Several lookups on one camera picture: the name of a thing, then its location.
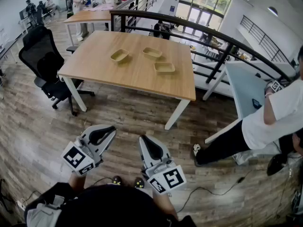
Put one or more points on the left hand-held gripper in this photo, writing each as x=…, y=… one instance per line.
x=73, y=157

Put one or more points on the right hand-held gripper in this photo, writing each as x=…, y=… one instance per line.
x=172, y=177

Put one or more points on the beige tray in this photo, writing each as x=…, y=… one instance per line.
x=152, y=53
x=119, y=56
x=164, y=68

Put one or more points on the person's left forearm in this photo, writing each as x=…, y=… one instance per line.
x=77, y=181

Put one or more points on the person's right forearm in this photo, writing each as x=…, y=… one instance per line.
x=164, y=203

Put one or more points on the person's black top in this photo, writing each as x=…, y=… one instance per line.
x=113, y=204

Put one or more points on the person's black dotted shoe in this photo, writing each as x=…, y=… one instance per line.
x=139, y=183
x=117, y=180

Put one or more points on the person's grey harness vest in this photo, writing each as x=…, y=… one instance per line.
x=42, y=212

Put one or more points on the white power strip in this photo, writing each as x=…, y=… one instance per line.
x=20, y=204

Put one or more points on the black mesh office chair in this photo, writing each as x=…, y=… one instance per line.
x=41, y=53

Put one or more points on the light blue table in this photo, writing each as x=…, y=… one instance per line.
x=246, y=86

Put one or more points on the black handheld device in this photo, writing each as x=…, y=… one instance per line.
x=256, y=103

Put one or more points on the wooden table with white legs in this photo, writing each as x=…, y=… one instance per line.
x=90, y=16

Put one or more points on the black metal railing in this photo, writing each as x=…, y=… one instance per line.
x=132, y=13

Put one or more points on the pink cloth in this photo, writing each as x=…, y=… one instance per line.
x=99, y=7

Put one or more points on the glass entrance doors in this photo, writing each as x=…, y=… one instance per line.
x=201, y=8

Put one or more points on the thin black balcony railing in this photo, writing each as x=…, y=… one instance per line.
x=260, y=35

